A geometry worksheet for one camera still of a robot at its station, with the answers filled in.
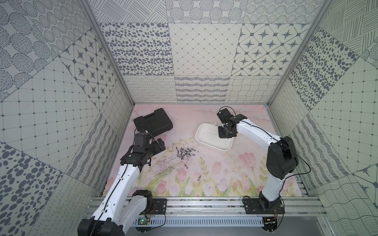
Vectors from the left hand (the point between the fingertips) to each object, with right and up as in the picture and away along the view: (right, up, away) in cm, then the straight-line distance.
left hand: (156, 143), depth 81 cm
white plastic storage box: (+31, +2, +23) cm, 38 cm away
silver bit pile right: (+21, -7, +15) cm, 26 cm away
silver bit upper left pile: (+10, -7, +15) cm, 19 cm away
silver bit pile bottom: (+14, -11, +11) cm, 21 cm away
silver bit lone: (+16, -16, +7) cm, 24 cm away
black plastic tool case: (-4, +11, +21) cm, 24 cm away
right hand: (+41, +2, +10) cm, 42 cm away
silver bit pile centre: (+17, -8, +12) cm, 22 cm away
